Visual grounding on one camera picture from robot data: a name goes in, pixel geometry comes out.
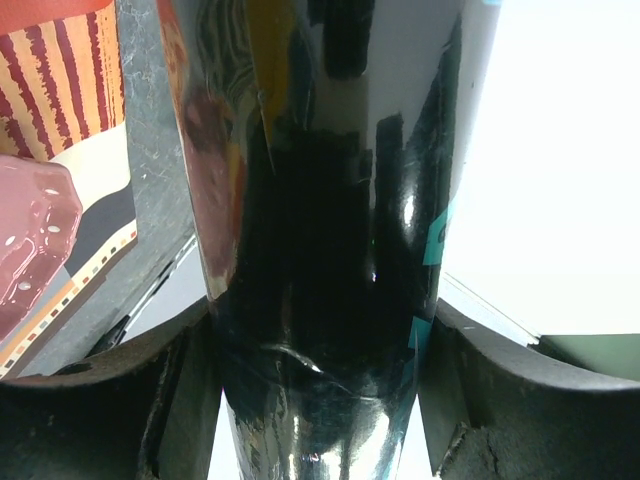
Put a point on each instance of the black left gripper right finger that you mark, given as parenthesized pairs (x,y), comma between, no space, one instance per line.
(494,409)

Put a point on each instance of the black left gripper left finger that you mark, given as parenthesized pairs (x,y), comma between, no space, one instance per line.
(146,409)

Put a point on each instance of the black shuttlecock tube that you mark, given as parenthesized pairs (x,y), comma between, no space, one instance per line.
(324,143)

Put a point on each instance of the pink dotted plate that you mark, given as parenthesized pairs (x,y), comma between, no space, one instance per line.
(40,216)

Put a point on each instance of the colourful patchwork placemat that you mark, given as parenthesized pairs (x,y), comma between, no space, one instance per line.
(63,102)

